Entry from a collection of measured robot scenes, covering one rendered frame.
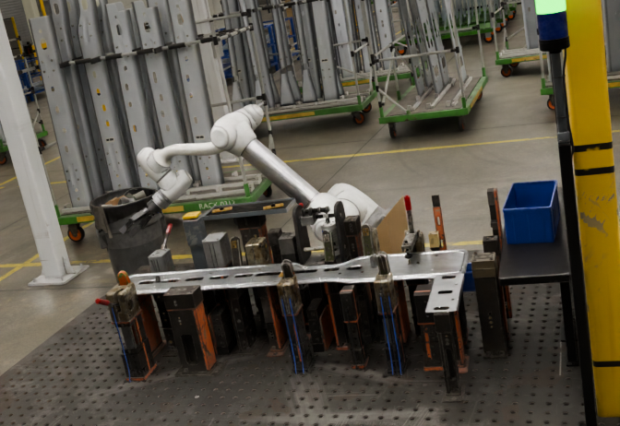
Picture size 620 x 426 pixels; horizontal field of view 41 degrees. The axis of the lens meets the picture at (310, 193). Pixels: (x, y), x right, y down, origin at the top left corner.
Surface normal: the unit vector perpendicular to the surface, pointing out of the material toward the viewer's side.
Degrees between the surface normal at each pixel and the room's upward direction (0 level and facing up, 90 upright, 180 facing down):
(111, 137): 86
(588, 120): 88
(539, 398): 0
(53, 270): 89
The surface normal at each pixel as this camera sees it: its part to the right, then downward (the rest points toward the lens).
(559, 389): -0.18, -0.95
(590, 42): -0.26, 0.31
